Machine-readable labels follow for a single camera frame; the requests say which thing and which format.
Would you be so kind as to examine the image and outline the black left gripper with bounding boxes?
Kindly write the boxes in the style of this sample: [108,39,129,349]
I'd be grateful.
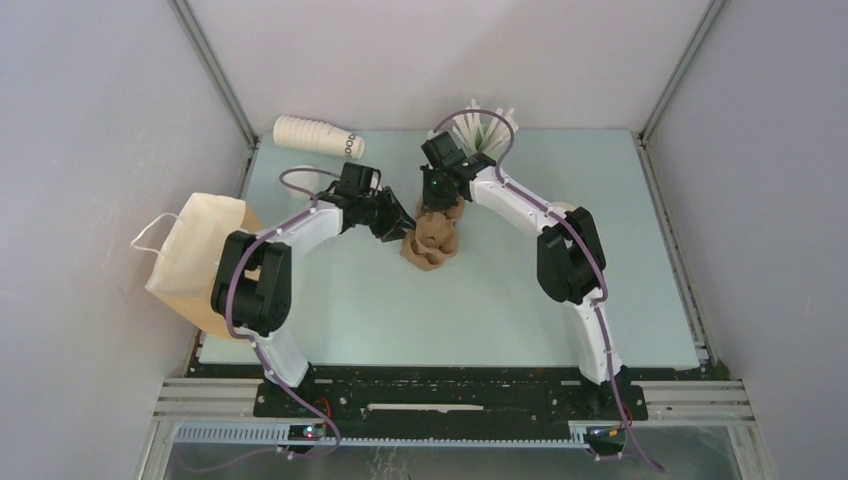
[357,188,417,244]

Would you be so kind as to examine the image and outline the stack of white paper cups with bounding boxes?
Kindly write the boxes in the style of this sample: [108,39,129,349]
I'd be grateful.
[272,115,366,159]

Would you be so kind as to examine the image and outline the brown paper bag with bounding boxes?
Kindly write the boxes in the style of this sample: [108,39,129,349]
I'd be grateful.
[130,192,263,339]

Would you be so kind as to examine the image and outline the single white paper cup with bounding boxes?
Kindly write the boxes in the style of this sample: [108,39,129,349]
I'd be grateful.
[550,201,576,212]

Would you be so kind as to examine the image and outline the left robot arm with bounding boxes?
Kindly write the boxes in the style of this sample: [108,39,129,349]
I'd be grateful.
[210,162,416,417]

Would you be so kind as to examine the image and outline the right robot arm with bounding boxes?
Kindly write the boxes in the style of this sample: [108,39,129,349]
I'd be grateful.
[421,132,623,418]

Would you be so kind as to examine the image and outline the bundle of white wrapped straws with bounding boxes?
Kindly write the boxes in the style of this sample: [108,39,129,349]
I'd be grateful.
[452,108,519,153]

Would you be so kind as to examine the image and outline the green straw holder cup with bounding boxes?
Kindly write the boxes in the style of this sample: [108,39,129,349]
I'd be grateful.
[475,121,511,158]

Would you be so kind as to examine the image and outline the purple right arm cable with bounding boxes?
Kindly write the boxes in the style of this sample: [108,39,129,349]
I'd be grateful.
[430,109,667,478]

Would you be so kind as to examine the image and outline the aluminium frame post left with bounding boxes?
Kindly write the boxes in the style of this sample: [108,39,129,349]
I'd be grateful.
[168,0,259,149]

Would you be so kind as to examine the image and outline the aluminium frame post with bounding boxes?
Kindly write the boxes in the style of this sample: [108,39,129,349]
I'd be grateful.
[639,0,730,144]
[168,0,259,149]

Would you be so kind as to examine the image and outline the aluminium frame post right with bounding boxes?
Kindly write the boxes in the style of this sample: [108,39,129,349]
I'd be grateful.
[639,0,730,144]

